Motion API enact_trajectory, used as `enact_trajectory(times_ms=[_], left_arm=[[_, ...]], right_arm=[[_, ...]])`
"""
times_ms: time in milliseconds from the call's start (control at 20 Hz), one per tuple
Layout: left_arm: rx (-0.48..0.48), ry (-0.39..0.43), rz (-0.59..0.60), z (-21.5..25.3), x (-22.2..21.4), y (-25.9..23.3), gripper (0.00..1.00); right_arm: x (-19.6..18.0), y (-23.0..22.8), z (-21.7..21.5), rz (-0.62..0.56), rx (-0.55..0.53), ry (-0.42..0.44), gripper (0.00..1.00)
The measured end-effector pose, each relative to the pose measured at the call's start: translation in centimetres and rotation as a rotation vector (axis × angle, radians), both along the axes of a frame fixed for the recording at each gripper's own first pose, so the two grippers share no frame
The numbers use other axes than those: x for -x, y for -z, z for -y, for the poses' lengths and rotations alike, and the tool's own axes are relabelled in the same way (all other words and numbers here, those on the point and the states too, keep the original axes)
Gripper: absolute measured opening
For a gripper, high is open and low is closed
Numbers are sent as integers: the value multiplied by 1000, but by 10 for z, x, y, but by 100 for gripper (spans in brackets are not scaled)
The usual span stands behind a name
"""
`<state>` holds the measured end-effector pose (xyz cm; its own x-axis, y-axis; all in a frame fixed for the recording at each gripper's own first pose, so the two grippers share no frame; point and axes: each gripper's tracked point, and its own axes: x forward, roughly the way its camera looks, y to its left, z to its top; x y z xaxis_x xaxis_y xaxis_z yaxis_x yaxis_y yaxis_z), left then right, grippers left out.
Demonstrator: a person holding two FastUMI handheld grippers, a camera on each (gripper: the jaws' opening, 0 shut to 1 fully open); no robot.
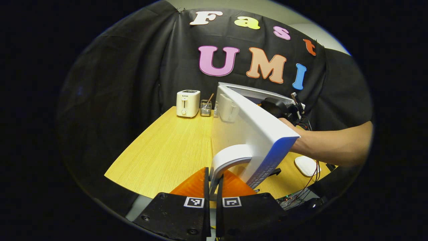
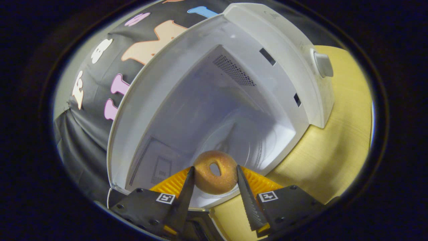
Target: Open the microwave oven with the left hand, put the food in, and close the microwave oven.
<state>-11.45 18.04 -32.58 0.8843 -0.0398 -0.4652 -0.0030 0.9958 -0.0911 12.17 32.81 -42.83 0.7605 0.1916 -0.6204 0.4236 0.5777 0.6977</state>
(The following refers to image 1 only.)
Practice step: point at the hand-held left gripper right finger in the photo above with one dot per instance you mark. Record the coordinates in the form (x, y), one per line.
(220, 187)

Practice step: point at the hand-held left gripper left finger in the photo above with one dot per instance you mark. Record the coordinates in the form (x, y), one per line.
(206, 184)

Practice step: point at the white microwave oven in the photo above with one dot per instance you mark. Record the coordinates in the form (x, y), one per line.
(254, 134)

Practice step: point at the white oval plate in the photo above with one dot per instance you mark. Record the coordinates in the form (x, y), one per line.
(306, 165)

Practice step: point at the thin wooden stick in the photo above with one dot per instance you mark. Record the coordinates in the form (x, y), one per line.
(210, 97)

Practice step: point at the clear glass jar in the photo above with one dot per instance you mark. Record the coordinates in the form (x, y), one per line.
(206, 108)

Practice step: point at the white toaster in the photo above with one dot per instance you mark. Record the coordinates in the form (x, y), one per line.
(188, 103)

